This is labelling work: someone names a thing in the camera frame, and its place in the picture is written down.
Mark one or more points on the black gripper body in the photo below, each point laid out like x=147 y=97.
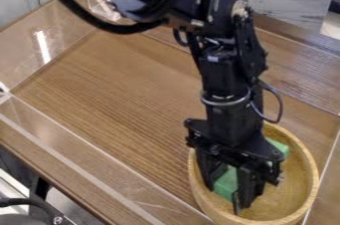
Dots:
x=232 y=131

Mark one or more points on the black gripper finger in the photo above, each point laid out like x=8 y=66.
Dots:
x=211 y=166
x=249 y=187

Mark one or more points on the green rectangular block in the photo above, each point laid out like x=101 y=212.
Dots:
x=225 y=183

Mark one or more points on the brown wooden bowl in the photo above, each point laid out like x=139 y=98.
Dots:
x=283 y=204

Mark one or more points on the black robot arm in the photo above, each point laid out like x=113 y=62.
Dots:
x=220 y=36

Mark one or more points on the clear acrylic tray wall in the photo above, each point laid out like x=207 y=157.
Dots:
x=113 y=192

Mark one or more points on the black table leg bracket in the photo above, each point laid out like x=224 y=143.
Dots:
x=41 y=209

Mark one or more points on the clear acrylic corner bracket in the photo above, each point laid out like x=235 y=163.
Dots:
x=104 y=10

